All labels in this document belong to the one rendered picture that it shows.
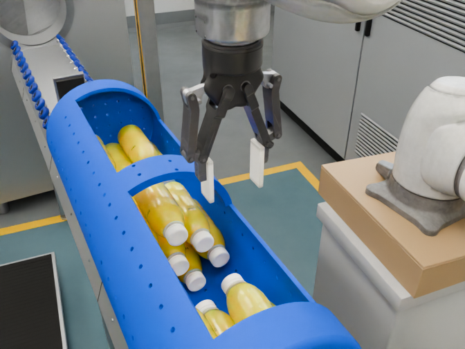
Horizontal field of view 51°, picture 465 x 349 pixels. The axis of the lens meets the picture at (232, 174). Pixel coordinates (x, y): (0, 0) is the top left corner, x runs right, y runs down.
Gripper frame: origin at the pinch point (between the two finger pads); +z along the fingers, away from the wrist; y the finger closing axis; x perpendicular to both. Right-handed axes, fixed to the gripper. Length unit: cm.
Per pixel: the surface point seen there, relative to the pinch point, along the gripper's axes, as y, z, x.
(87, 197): 17.3, 15.1, -25.5
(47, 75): 8, 39, -150
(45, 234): 25, 132, -167
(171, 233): 6.4, 17.1, -10.8
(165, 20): -159, 125, -470
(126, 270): 16.7, 14.2, -3.0
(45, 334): 36, 117, -88
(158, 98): -29, 45, -120
